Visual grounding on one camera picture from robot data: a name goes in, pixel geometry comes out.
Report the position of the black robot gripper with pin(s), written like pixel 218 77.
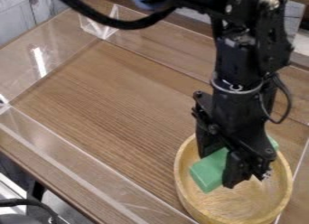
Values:
pixel 230 119

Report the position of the green rectangular block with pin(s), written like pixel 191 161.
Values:
pixel 207 170

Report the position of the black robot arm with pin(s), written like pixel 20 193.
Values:
pixel 253 50

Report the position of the brown wooden bowl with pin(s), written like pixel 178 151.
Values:
pixel 253 202

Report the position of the clear acrylic tray wall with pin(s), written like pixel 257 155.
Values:
pixel 104 195

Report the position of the clear acrylic corner bracket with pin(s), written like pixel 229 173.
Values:
pixel 94 28

